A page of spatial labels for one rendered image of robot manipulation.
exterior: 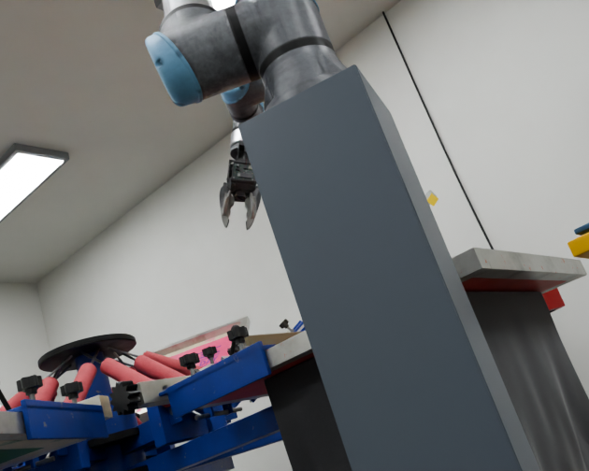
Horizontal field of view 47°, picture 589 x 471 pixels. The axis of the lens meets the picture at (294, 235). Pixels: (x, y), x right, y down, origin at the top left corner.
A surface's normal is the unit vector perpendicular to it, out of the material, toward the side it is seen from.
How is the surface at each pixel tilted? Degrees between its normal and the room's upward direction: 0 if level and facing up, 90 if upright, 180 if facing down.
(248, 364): 90
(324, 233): 90
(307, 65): 73
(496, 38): 90
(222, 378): 90
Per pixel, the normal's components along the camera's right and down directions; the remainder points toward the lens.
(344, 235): -0.38, -0.19
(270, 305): -0.62, -0.07
